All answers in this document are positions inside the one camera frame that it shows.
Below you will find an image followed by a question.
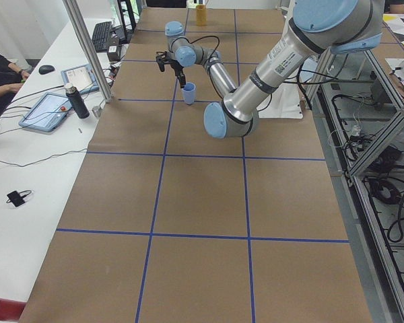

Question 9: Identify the light blue plastic cup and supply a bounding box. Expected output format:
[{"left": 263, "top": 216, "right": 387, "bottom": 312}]
[{"left": 181, "top": 82, "right": 196, "bottom": 105}]

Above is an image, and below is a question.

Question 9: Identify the white camera mast pedestal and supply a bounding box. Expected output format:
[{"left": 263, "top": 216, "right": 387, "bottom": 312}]
[{"left": 257, "top": 1, "right": 318, "bottom": 119}]

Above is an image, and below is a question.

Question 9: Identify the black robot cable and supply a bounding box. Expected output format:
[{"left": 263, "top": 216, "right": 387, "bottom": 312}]
[{"left": 188, "top": 35, "right": 222, "bottom": 61}]

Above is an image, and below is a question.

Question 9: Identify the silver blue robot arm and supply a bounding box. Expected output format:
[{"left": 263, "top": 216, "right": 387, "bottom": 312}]
[{"left": 156, "top": 1, "right": 384, "bottom": 139}]

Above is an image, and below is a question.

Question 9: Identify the tan bamboo cup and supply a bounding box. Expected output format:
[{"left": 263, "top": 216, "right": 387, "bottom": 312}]
[{"left": 195, "top": 4, "right": 207, "bottom": 26}]

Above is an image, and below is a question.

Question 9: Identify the black computer mouse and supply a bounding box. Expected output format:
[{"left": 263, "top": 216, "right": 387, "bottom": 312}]
[{"left": 38, "top": 65, "right": 55, "bottom": 75}]

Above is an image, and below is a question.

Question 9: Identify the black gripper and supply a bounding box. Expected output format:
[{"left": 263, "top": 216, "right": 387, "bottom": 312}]
[{"left": 167, "top": 54, "right": 187, "bottom": 89}]

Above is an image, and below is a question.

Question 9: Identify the black power adapter box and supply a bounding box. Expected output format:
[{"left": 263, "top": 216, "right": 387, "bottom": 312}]
[{"left": 107, "top": 44, "right": 121, "bottom": 62}]

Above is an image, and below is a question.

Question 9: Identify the blue teach pendant tablet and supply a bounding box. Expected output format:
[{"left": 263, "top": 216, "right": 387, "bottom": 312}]
[{"left": 18, "top": 93, "right": 71, "bottom": 133}]

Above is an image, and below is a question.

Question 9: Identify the black keyboard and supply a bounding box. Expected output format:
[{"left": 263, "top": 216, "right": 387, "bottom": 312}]
[{"left": 92, "top": 22, "right": 112, "bottom": 52}]

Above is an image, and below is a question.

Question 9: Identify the small black device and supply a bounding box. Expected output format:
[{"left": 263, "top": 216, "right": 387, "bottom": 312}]
[{"left": 6, "top": 190, "right": 32, "bottom": 207}]

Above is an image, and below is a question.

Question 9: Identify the red object at corner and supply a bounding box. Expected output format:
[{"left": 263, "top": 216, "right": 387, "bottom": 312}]
[{"left": 0, "top": 298, "right": 26, "bottom": 322}]

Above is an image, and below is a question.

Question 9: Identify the black water bottle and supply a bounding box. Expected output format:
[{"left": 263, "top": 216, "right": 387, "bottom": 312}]
[{"left": 64, "top": 83, "right": 90, "bottom": 119}]

